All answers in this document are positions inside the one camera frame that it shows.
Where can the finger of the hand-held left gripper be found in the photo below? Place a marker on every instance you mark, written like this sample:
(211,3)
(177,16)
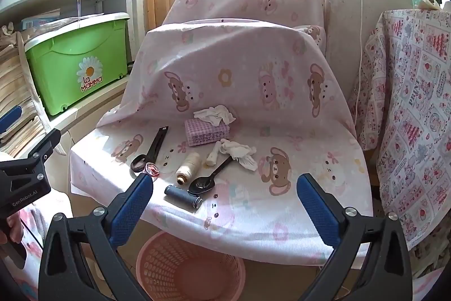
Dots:
(10,119)
(42,146)

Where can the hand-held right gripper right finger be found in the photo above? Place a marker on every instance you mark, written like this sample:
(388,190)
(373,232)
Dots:
(319,213)

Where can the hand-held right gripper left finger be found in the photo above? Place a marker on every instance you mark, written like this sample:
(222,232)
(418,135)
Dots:
(132,213)

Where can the pink plastic basket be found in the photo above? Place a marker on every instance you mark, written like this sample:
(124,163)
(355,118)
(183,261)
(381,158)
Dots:
(176,269)

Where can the white tissue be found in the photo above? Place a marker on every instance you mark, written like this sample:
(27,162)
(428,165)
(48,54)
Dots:
(216,114)
(239,151)

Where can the pink checkered tissue pack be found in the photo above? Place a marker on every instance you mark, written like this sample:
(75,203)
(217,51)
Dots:
(204,132)

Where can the person's left hand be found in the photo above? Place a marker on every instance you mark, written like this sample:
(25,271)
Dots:
(14,228)

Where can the white pink-print fluffy mat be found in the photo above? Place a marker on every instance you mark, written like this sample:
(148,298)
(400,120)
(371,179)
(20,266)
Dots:
(31,234)

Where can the blue thread spool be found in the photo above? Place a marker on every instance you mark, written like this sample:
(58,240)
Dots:
(179,194)

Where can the cream thread spool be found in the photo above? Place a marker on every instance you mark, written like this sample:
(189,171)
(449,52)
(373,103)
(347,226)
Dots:
(188,165)

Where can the black scissors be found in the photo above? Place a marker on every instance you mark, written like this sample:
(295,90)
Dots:
(157,142)

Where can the black plastic spoon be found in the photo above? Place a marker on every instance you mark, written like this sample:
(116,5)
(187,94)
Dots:
(202,185)

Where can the green plastic storage box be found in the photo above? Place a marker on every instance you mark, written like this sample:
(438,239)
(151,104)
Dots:
(63,57)

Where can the pink patchwork-print tablecloth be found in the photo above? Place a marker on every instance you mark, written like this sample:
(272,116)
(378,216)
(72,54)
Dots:
(415,93)

